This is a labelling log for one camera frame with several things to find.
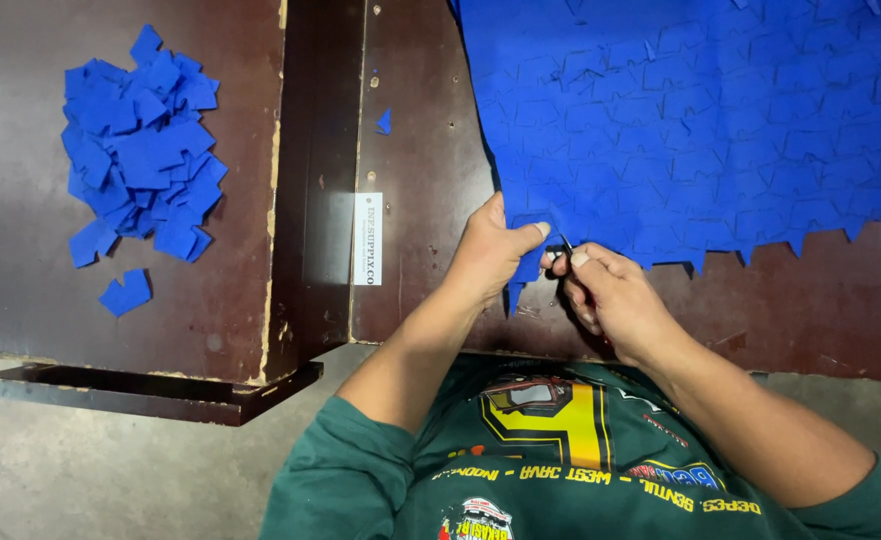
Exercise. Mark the pile of blue fabric cutouts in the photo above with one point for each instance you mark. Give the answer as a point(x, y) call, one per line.
point(140, 146)

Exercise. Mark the large blue fabric sheet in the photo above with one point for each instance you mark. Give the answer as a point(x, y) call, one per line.
point(695, 127)

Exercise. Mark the white paper label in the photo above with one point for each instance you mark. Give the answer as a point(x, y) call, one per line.
point(367, 238)

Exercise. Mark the notched blue fabric cutout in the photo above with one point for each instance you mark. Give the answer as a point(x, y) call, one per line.
point(125, 294)

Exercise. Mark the tiny blue fabric scrap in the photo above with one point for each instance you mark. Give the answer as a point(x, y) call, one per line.
point(385, 122)

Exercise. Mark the small thread snips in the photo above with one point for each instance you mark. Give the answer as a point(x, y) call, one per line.
point(565, 251)

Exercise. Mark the person's green printed shirt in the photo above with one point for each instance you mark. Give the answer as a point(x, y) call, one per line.
point(545, 465)

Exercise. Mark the person's left hand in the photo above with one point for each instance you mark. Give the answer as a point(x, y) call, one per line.
point(485, 251)

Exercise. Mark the person's right hand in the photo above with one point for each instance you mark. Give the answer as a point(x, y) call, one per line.
point(620, 300)

